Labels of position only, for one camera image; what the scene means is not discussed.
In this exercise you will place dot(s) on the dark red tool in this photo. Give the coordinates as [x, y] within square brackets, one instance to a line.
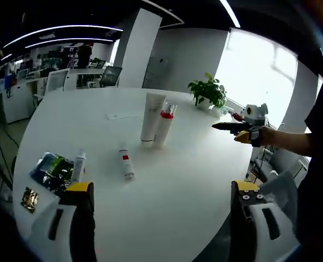
[237, 116]

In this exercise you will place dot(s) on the long light strip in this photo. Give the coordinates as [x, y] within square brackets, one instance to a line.
[63, 27]
[231, 13]
[68, 40]

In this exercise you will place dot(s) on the white skincare tube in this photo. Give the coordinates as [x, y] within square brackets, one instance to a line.
[150, 117]

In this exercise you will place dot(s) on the white skincare pump bottle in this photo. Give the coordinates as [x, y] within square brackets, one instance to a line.
[164, 128]

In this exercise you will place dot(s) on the dark mesh office chair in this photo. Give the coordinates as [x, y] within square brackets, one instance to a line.
[110, 75]

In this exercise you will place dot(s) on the person's right hand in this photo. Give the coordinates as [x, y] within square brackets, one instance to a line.
[267, 136]

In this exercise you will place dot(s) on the small clear skincare bottle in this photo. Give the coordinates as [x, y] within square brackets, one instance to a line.
[77, 169]

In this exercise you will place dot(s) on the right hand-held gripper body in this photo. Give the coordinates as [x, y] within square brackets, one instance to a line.
[259, 114]

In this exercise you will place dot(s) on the potted green plant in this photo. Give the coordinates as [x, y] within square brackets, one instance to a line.
[207, 90]

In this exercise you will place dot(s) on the white socket panel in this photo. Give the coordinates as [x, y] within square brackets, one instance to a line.
[120, 116]

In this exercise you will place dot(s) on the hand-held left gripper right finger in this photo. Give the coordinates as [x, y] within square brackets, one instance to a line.
[257, 234]

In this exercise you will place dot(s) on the slim red-label skincare bottle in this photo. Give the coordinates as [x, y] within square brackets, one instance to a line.
[126, 161]

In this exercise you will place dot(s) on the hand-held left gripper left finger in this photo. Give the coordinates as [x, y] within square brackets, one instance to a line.
[68, 234]

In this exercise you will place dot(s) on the person in black shirt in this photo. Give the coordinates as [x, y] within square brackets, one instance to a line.
[322, 163]

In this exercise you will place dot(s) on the gold foil packet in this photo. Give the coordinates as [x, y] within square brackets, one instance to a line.
[29, 198]

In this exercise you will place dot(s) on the large window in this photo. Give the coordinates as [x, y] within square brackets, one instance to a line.
[254, 71]

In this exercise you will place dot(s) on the white mesh office chair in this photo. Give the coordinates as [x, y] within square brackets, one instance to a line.
[57, 80]

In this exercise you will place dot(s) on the black green sachet packet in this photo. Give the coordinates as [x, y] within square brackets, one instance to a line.
[60, 174]

